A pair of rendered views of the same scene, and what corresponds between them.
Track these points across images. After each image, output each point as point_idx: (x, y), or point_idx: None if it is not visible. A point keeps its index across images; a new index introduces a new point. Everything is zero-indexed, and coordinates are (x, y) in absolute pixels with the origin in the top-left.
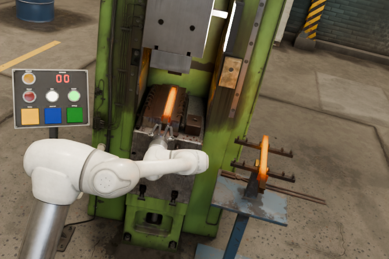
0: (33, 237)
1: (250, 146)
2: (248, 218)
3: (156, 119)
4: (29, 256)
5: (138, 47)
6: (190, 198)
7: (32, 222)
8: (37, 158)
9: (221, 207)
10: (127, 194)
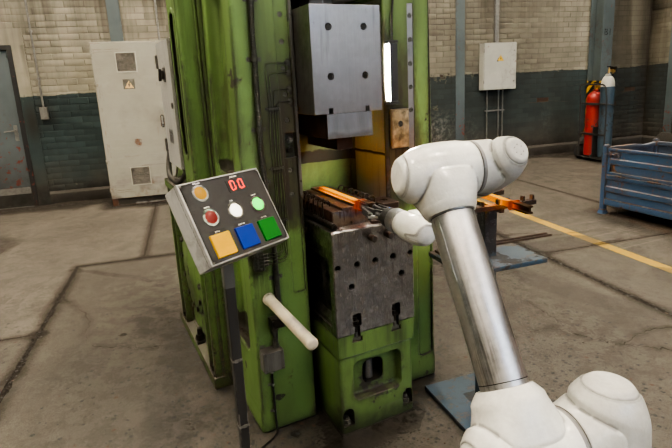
0: (474, 252)
1: None
2: None
3: (347, 211)
4: (485, 276)
5: (291, 129)
6: None
7: (462, 238)
8: (429, 160)
9: None
10: (338, 341)
